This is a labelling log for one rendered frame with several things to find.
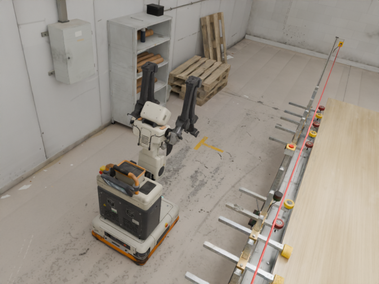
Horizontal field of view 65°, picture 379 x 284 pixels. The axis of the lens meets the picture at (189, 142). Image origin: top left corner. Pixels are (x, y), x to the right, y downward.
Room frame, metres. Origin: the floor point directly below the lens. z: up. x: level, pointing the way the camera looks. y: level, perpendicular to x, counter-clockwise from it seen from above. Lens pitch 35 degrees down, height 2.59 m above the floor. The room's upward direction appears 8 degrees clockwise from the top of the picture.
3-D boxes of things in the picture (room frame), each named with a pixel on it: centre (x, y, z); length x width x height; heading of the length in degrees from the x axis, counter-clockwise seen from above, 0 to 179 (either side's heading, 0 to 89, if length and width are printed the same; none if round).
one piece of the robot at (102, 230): (1.63, 0.53, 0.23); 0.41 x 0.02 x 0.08; 66
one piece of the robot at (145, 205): (1.86, 0.45, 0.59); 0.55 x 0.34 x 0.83; 66
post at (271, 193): (1.59, -0.64, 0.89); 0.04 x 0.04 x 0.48; 67
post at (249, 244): (1.13, -0.45, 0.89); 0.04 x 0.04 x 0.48; 67
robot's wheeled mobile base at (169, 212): (1.94, 0.41, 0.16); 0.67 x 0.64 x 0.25; 156
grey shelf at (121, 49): (4.16, 0.86, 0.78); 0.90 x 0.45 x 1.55; 157
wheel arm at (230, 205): (1.58, -0.56, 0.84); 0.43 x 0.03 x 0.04; 67
